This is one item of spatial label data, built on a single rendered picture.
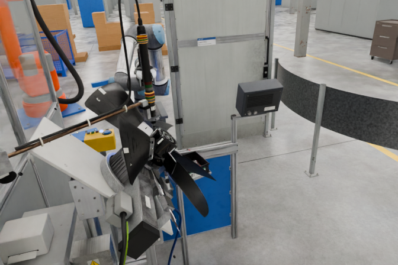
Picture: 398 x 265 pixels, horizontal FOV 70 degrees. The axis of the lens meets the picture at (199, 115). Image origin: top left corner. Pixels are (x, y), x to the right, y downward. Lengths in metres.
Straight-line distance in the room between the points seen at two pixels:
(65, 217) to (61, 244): 0.16
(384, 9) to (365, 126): 8.29
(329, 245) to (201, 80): 1.98
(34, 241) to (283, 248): 1.71
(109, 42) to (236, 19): 7.72
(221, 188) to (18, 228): 1.25
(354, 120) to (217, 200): 1.36
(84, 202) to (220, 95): 2.37
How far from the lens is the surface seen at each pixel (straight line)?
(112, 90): 1.30
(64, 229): 1.49
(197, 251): 2.37
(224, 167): 1.99
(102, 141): 1.70
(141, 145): 1.06
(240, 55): 3.31
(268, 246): 2.42
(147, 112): 1.26
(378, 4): 10.67
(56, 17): 9.19
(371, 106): 2.66
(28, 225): 1.41
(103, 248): 1.37
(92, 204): 1.31
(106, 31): 10.49
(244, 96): 1.73
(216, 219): 2.27
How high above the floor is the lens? 1.81
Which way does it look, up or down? 24 degrees down
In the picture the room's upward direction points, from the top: 3 degrees counter-clockwise
